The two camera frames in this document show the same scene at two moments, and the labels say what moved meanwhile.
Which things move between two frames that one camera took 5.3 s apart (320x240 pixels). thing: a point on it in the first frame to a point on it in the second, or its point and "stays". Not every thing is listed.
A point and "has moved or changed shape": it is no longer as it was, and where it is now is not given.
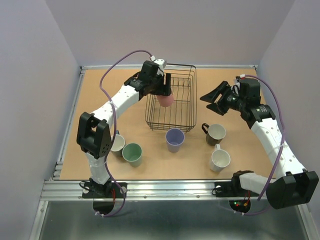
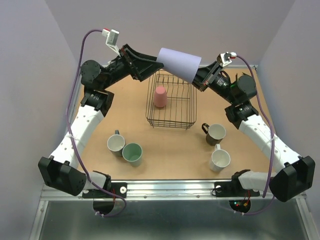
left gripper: (164, 89) to (144, 66)
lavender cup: (174, 137) to (184, 66)
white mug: (220, 159) stays
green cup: (132, 153) stays
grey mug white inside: (118, 143) stays
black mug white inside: (215, 133) stays
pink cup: (165, 101) has moved or changed shape
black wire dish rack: (182, 113) stays
